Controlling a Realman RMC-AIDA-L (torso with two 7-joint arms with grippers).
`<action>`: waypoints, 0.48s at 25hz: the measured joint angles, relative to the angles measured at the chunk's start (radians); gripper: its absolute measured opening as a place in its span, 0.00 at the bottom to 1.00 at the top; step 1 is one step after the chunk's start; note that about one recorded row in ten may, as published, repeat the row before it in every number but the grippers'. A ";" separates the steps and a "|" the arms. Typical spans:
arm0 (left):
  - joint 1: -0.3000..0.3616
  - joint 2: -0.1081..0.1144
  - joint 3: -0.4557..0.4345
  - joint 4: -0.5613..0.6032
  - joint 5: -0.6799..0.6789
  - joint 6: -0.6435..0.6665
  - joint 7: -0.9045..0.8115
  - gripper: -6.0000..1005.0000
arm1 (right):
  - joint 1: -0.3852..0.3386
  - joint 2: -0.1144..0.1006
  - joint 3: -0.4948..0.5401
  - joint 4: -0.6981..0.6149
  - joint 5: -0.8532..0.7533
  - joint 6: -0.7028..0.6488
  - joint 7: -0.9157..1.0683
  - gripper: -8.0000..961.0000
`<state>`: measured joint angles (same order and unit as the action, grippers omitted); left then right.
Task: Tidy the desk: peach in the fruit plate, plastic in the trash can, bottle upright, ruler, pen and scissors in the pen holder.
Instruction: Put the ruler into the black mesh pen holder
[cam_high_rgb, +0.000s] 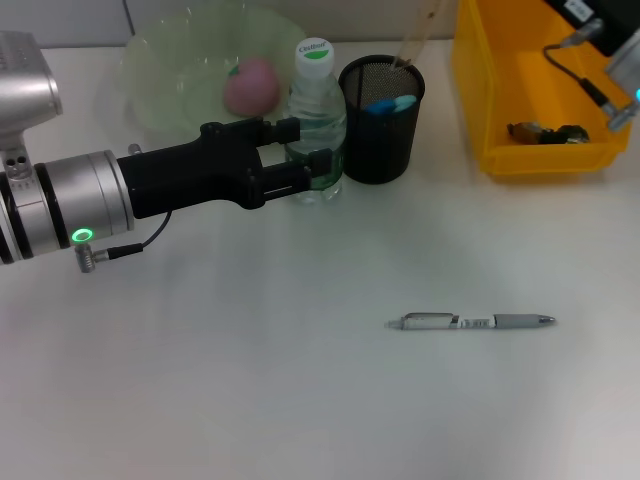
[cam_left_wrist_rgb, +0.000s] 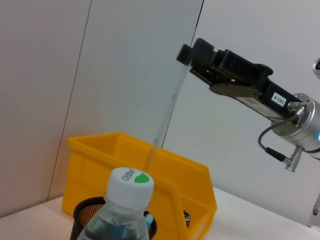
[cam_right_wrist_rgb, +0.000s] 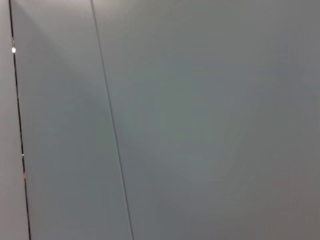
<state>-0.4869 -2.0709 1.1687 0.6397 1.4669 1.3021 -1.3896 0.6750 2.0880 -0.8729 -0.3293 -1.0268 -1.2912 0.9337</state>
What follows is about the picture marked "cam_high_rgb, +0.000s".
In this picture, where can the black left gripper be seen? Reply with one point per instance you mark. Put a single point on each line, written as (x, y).
(190, 175)

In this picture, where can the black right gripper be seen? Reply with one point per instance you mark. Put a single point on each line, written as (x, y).
(605, 25)

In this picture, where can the clear green-label water bottle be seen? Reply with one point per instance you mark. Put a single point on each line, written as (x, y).
(315, 100)

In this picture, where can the pink toy peach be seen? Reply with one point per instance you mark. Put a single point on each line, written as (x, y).
(252, 90)

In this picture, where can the blue plastic scissors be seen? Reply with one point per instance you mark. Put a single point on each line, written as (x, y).
(387, 106)

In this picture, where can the green plastic wrapper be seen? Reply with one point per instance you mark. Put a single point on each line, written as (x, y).
(545, 134)

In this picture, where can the clear plastic ruler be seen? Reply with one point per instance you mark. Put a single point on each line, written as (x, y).
(415, 40)

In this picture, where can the black mesh pen holder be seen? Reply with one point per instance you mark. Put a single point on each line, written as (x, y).
(380, 145)

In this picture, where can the translucent green fruit bowl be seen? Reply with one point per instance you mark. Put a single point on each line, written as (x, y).
(170, 75)

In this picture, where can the grey ballpoint pen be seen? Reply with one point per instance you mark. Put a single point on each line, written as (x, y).
(430, 321)

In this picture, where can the yellow plastic bin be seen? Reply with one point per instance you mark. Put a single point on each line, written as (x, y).
(550, 155)

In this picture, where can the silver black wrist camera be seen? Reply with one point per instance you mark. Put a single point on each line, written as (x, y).
(25, 95)

